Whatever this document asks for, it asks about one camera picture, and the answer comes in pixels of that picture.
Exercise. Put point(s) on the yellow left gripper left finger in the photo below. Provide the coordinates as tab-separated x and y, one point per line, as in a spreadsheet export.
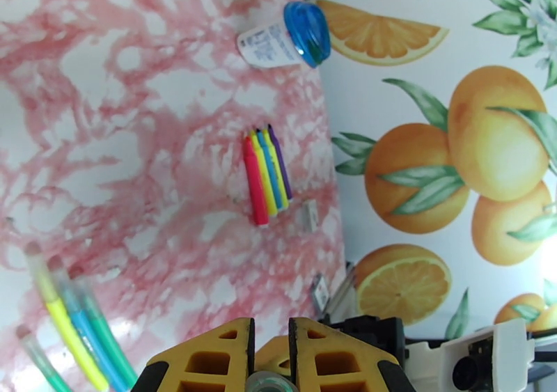
209	360

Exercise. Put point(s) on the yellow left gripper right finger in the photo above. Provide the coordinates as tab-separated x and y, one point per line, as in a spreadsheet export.
339	360

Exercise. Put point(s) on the green marker pen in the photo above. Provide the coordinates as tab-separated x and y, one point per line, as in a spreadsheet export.
111	334
41	362

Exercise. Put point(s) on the bundle of coloured markers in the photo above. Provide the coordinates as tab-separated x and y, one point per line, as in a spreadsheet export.
69	330

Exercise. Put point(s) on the red marker pen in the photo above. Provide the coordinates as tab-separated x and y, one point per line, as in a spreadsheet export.
257	190

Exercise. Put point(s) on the purple marker pen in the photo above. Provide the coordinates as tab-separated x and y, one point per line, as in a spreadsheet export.
282	164

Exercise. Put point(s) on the small white card red mark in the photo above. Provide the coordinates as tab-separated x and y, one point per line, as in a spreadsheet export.
321	294

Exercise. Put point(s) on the clear jar with blue lid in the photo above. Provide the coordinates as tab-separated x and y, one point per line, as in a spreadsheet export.
283	38

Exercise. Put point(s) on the aluminium side rail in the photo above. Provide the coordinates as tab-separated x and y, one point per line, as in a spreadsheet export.
344	288

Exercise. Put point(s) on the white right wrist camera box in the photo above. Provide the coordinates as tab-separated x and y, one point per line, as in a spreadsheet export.
500	351

